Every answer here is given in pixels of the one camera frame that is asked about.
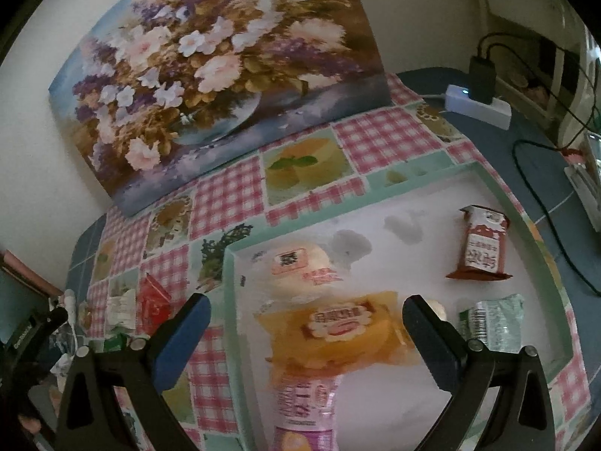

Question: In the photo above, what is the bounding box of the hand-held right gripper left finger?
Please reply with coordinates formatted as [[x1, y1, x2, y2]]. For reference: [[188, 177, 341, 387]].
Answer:
[[55, 292, 212, 451]]

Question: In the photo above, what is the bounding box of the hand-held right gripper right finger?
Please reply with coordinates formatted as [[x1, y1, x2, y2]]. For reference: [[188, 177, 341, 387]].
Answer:
[[403, 294, 557, 451]]

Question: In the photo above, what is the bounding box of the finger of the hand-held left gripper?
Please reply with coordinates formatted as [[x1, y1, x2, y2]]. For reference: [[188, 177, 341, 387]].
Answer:
[[40, 307, 69, 339]]

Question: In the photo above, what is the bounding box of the small brown snack packet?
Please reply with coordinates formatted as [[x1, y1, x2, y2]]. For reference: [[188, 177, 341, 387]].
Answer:
[[77, 301, 95, 332]]

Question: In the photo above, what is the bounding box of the red snack packet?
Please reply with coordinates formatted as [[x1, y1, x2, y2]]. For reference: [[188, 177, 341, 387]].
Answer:
[[138, 272, 174, 336]]

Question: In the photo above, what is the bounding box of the green snack packet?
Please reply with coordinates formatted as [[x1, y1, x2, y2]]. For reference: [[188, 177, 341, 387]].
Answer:
[[101, 331, 132, 353]]

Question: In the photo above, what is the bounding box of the white snack packet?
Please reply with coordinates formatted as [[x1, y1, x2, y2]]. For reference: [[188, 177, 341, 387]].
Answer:
[[104, 289, 138, 330]]

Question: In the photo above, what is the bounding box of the clear green-edged cracker packet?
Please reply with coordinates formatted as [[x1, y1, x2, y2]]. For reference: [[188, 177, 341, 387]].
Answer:
[[423, 294, 525, 353]]

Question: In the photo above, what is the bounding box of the orange bread packet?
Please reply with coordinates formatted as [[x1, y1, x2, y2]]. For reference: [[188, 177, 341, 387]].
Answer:
[[256, 291, 416, 377]]

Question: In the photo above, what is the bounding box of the white tray green rim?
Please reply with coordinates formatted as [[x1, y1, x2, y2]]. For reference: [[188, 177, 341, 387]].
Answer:
[[223, 162, 574, 451]]

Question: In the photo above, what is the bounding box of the brown milk snack packet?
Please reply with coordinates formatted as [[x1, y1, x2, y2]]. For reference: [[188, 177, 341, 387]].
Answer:
[[445, 205, 513, 281]]

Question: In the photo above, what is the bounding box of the round steamed cake packet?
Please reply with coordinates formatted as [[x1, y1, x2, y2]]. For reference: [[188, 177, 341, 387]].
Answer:
[[237, 239, 348, 311]]

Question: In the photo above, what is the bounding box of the purple pink snack packet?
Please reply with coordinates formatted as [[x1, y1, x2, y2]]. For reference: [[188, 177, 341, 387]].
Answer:
[[267, 369, 343, 451]]

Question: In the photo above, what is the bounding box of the blue white patterned wrapper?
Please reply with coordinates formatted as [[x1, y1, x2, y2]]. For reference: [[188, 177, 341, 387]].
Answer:
[[49, 329, 76, 377]]

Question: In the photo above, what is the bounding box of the dark cabinet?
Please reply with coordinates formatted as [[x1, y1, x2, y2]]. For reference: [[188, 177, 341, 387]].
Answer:
[[0, 268, 52, 344]]

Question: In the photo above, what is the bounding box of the pink board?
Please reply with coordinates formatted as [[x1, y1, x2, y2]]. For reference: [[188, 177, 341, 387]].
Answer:
[[0, 249, 64, 297]]

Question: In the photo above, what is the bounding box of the white power strip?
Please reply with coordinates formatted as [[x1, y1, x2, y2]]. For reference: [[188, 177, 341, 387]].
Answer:
[[425, 83, 512, 130]]

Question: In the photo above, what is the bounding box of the flower painting canvas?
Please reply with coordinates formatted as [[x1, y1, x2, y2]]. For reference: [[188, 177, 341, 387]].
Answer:
[[48, 0, 391, 217]]

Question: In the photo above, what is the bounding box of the black charger plug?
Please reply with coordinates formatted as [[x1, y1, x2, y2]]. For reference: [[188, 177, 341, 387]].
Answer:
[[468, 55, 497, 104]]

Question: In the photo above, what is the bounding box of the white shelf unit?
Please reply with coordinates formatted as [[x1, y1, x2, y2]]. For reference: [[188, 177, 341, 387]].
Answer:
[[470, 0, 601, 146]]

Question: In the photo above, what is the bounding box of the white adapter cable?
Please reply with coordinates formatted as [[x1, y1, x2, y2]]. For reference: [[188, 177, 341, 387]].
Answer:
[[61, 289, 80, 353]]

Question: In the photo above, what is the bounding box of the black charger cable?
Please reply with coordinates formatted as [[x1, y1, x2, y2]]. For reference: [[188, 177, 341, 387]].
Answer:
[[476, 33, 601, 151], [512, 137, 601, 298]]

